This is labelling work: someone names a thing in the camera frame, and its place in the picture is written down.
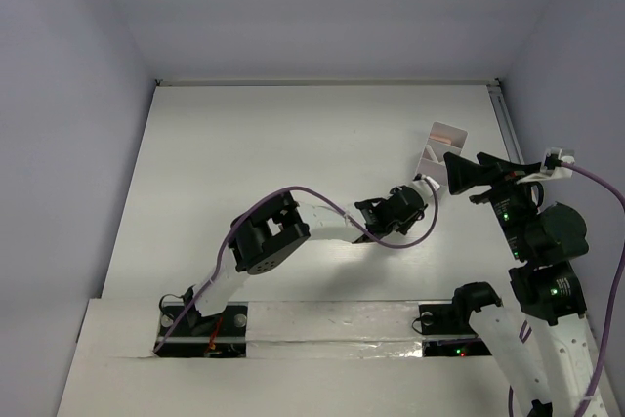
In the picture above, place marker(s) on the white compartment pen holder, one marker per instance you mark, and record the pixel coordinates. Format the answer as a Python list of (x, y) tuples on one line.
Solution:
[(438, 171)]

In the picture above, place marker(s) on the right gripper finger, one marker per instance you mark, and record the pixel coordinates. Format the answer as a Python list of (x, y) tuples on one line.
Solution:
[(500, 170), (463, 174)]

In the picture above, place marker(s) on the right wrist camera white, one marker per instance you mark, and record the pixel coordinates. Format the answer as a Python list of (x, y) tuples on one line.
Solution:
[(553, 167)]

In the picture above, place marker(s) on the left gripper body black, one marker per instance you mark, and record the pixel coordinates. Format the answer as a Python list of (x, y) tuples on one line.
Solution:
[(410, 193)]

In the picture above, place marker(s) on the right side aluminium rail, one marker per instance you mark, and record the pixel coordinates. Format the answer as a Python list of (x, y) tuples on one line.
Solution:
[(504, 120)]

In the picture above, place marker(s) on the pink eraser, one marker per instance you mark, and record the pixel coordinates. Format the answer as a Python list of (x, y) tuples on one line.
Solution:
[(442, 139)]

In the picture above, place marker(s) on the pink white marker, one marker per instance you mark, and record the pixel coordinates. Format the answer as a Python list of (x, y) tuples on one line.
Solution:
[(430, 154)]

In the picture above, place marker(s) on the white front platform board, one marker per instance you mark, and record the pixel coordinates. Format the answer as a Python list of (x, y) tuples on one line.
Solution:
[(114, 373)]

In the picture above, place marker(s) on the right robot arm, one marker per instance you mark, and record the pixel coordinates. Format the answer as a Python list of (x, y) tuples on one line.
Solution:
[(547, 363)]

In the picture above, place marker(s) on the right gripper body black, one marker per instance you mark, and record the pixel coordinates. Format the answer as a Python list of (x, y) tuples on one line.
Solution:
[(512, 204)]

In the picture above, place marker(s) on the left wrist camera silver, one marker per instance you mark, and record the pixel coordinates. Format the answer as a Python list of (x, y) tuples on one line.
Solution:
[(426, 186)]

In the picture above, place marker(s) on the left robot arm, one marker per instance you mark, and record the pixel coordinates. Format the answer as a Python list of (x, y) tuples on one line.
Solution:
[(262, 238)]

